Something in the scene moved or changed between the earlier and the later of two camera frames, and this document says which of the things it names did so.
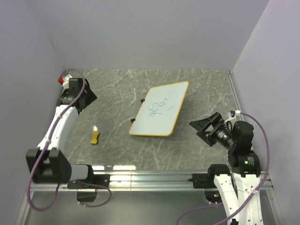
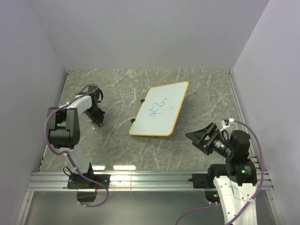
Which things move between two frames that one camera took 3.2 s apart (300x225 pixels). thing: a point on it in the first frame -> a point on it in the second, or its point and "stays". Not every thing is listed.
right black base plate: x=203 y=180 stays
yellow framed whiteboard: x=159 y=112 stays
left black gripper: x=89 y=95 -> x=98 y=119
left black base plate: x=101 y=179 stays
